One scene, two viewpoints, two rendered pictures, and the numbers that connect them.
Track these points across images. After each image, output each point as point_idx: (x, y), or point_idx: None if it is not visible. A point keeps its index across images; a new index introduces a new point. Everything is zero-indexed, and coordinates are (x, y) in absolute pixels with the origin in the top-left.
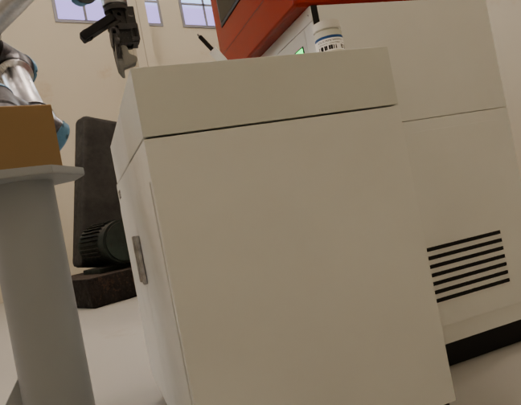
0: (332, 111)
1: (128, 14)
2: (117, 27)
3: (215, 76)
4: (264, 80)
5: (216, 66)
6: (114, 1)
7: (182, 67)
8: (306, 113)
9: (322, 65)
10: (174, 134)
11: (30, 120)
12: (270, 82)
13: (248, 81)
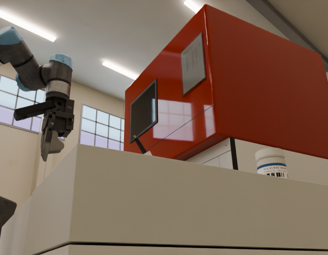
0: (291, 246)
1: (68, 105)
2: (54, 114)
3: (174, 177)
4: (225, 195)
5: (178, 166)
6: (59, 91)
7: (140, 157)
8: (266, 244)
9: (280, 191)
10: (110, 243)
11: None
12: (232, 198)
13: (209, 192)
